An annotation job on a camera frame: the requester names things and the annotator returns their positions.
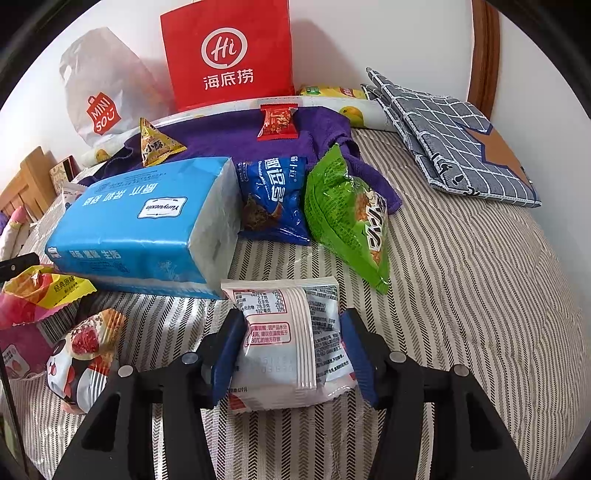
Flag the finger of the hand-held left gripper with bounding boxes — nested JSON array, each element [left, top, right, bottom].
[[0, 253, 41, 283]]

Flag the panda print snack packet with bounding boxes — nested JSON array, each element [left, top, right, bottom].
[[46, 308, 127, 415]]

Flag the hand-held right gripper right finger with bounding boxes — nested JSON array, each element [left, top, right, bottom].
[[339, 308, 532, 480]]

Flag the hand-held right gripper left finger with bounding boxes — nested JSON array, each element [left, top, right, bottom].
[[53, 308, 247, 480]]

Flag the yellow red snack packet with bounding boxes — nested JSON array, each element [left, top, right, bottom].
[[2, 265, 97, 324]]

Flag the wooden bed frame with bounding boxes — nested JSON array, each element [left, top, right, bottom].
[[471, 0, 502, 125]]

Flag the rolled fruit-print mat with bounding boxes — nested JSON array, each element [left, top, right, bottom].
[[81, 95, 398, 169]]

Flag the red paper bag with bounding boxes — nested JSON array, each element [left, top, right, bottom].
[[160, 0, 296, 112]]

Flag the white plastic shopping bag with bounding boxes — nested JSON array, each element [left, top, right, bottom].
[[59, 25, 175, 147]]

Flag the white snack packet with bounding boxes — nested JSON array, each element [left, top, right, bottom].
[[221, 277, 358, 411]]

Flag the blue tissue pack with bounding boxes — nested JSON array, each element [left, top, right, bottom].
[[45, 157, 243, 301]]

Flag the red candy packet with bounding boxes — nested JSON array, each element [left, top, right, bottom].
[[257, 104, 299, 140]]

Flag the green snack packet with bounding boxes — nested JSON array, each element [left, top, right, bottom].
[[304, 144, 392, 295]]

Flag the blue cookie packet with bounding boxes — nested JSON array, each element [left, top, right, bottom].
[[235, 157, 311, 246]]

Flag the yellow chip bag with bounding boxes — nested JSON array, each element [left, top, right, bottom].
[[298, 85, 368, 100]]

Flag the pink white cloth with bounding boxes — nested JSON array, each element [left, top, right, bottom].
[[0, 205, 33, 259]]

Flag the purple towel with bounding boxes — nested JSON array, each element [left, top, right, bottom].
[[81, 106, 402, 217]]

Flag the grey checked cloth cushion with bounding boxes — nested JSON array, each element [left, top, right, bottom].
[[361, 68, 542, 209]]

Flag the small brown box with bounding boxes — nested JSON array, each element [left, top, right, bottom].
[[50, 156, 75, 192]]

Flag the wooden furniture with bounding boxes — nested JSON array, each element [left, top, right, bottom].
[[0, 147, 58, 222]]

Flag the yellow triangular snack packet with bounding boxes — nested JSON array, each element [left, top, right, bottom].
[[139, 117, 188, 168]]

